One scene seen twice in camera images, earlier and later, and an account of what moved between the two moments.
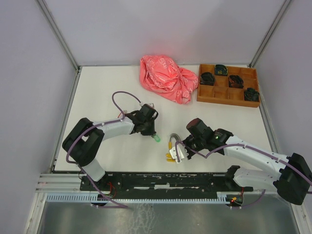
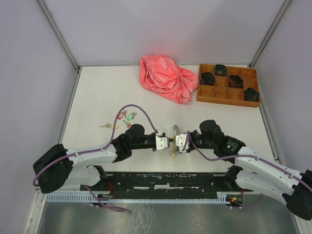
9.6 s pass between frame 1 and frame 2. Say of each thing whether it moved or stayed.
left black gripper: moved
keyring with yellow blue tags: moved
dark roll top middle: stayed
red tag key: stayed
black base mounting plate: stayed
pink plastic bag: stayed
